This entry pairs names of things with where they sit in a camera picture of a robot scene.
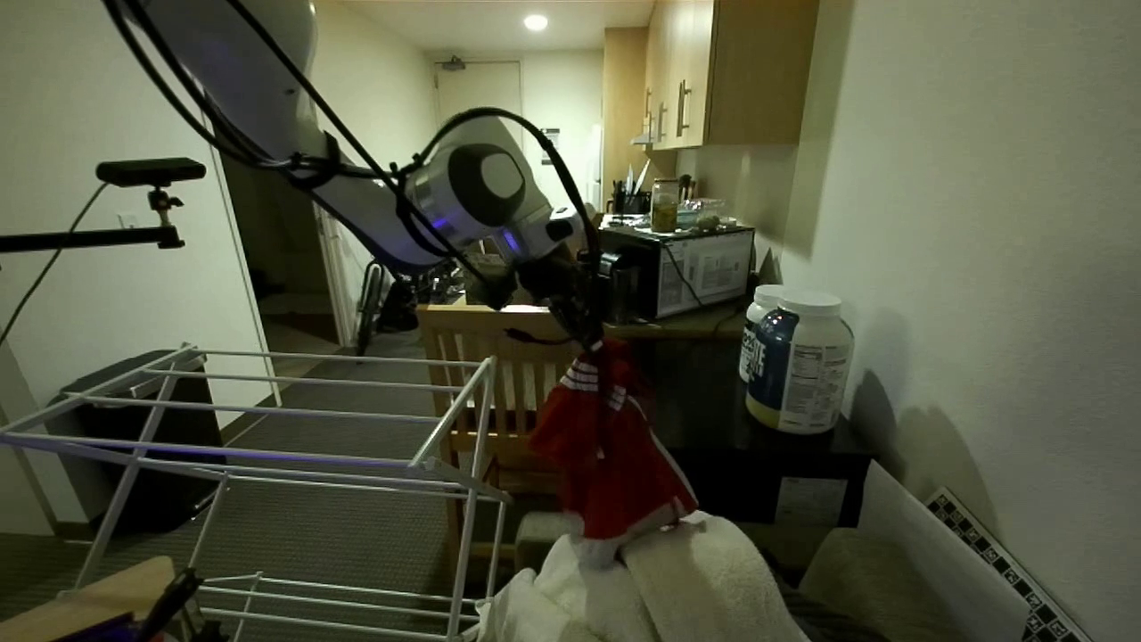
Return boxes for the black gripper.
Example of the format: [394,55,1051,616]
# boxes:
[506,247,621,363]

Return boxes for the red shorts with white stripes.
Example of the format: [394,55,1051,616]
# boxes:
[523,339,701,544]

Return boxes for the brown kitchen counter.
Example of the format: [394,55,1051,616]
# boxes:
[593,301,762,350]

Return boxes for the wooden slatted chair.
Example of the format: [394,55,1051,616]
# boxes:
[415,301,601,505]

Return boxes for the black microwave oven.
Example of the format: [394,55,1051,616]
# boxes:
[597,216,758,325]

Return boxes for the glass jar with label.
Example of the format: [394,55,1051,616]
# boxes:
[648,175,686,237]

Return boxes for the black side table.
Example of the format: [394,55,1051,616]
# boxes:
[659,319,874,565]

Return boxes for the white supplement jar right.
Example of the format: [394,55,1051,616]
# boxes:
[739,285,858,439]

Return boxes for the cream white towel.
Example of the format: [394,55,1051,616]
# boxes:
[470,510,812,642]

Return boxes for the white flat board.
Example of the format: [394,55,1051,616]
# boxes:
[795,461,1099,642]

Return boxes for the black trash bin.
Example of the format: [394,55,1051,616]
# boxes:
[46,346,231,543]

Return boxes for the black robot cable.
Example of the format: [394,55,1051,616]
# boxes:
[100,0,598,308]

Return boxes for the beige wall cabinet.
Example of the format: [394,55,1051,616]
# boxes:
[637,0,826,153]

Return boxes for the white wire drying rack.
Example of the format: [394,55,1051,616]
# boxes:
[0,344,514,642]

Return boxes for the black camera on stand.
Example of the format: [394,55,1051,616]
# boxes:
[0,153,213,262]

